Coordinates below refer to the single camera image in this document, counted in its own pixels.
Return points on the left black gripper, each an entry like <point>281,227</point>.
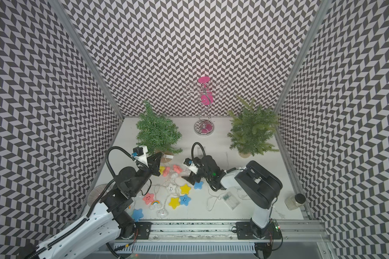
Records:
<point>154,163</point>

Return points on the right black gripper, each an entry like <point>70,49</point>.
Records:
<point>192,176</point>

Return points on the star cloud string light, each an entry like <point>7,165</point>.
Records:
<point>166,188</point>

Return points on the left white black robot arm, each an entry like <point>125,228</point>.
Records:
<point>107,219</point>

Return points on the left green christmas tree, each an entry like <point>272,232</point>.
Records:
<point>157,132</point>

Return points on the right green fern tree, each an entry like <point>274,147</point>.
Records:
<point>252,129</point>

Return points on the fairy light battery box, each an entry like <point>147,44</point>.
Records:
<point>231,201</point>

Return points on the glass jar black lid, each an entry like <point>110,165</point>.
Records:
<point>295,201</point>

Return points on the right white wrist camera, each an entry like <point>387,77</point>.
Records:
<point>189,164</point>

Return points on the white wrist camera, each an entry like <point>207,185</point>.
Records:
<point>189,164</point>
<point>140,154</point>

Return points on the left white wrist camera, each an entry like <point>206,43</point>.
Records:
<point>140,154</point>

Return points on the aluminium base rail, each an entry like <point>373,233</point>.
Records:
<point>185,237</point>

